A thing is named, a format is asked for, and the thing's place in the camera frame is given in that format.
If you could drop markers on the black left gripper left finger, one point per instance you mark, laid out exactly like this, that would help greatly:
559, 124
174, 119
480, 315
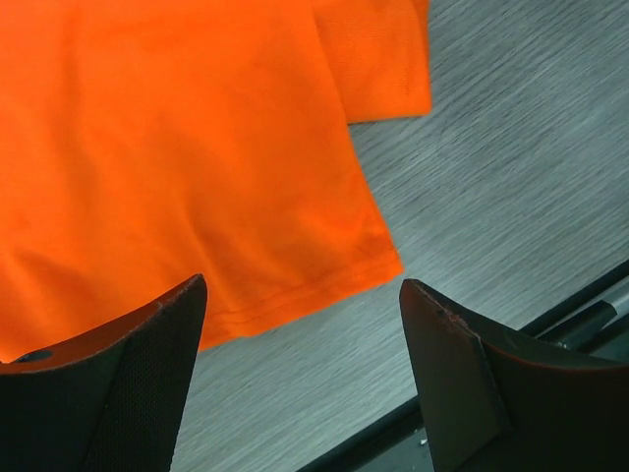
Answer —
109, 399

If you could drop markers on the orange t-shirt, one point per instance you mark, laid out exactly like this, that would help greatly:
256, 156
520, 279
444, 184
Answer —
143, 142

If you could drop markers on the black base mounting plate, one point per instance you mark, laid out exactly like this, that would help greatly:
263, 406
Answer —
593, 321

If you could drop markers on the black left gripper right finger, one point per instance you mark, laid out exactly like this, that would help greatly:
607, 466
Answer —
496, 399

